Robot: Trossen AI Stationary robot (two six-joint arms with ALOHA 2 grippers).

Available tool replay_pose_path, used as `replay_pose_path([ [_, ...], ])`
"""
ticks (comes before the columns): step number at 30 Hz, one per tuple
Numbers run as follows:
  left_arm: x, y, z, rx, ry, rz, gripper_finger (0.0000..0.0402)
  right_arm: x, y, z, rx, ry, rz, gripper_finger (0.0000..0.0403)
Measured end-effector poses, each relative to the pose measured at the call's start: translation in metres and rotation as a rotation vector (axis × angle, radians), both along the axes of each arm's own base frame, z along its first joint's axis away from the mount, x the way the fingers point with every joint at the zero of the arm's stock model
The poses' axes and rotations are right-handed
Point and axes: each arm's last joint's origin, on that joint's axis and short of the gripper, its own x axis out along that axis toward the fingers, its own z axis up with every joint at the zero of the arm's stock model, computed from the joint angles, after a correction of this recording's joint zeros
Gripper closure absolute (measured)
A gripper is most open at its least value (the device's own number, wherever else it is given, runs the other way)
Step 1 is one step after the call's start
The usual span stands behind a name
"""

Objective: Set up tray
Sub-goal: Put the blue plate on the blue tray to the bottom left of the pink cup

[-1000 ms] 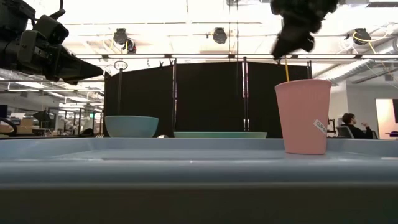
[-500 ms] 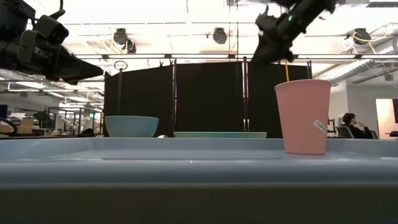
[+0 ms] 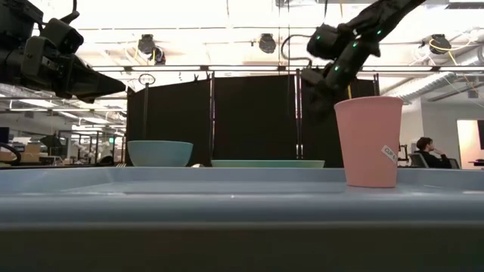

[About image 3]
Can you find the black ceiling camera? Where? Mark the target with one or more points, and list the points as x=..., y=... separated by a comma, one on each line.
x=146, y=43
x=440, y=44
x=267, y=43

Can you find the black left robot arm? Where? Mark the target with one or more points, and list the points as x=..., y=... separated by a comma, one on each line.
x=15, y=11

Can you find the person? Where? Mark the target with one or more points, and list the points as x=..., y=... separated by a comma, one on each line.
x=431, y=156

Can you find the office chair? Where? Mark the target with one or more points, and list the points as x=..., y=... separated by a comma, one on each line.
x=416, y=160

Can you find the distant black workstation frame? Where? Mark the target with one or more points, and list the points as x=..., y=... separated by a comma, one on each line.
x=90, y=147

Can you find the teal plate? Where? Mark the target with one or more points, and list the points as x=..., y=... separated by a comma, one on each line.
x=264, y=163

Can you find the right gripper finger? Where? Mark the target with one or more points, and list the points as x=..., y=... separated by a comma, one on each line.
x=321, y=102

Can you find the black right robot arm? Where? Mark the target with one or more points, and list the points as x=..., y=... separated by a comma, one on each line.
x=393, y=11

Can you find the pink cup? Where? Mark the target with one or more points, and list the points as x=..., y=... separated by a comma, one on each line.
x=368, y=143

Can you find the black curtain partition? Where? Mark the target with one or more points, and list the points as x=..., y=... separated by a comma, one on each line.
x=249, y=121

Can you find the black loop-topped stand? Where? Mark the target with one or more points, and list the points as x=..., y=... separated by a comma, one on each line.
x=145, y=109

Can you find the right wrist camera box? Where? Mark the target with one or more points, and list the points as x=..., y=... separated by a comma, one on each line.
x=312, y=77

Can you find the red black ceiling device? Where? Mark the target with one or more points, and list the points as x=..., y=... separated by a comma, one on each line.
x=159, y=56

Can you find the blue bowl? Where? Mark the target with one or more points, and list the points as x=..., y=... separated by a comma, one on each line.
x=159, y=153

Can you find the blue plastic tray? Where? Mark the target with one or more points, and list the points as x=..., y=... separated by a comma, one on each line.
x=242, y=211

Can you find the long ceiling light bar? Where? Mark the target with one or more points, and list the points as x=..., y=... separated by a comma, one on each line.
x=242, y=68

